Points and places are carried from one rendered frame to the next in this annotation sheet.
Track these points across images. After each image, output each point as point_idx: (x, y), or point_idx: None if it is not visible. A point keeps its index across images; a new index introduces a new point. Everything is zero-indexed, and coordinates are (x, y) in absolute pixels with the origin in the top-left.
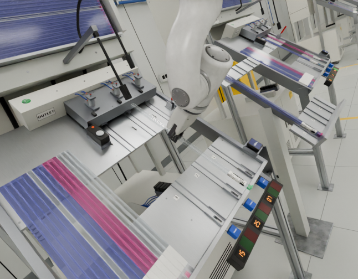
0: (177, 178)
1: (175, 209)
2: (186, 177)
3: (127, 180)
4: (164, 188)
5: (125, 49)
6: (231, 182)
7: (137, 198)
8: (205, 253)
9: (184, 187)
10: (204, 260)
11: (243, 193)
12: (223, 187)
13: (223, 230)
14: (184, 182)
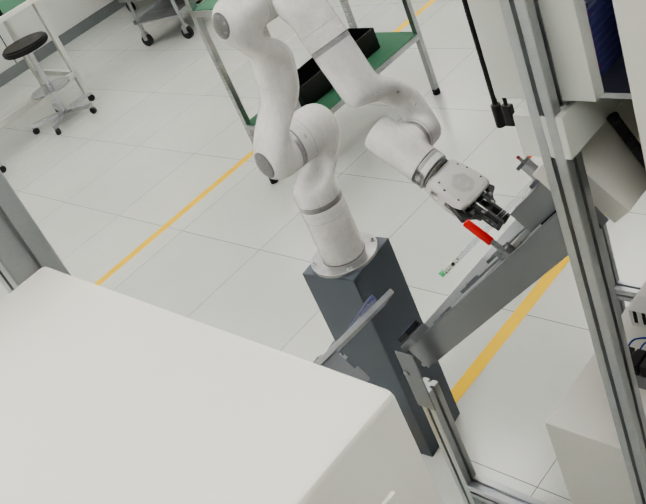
0: (523, 232)
1: None
2: (513, 242)
3: None
4: (639, 350)
5: (489, 94)
6: (467, 290)
7: None
8: (508, 227)
9: (517, 235)
10: (509, 225)
11: (457, 285)
12: (477, 275)
13: (489, 248)
14: (517, 237)
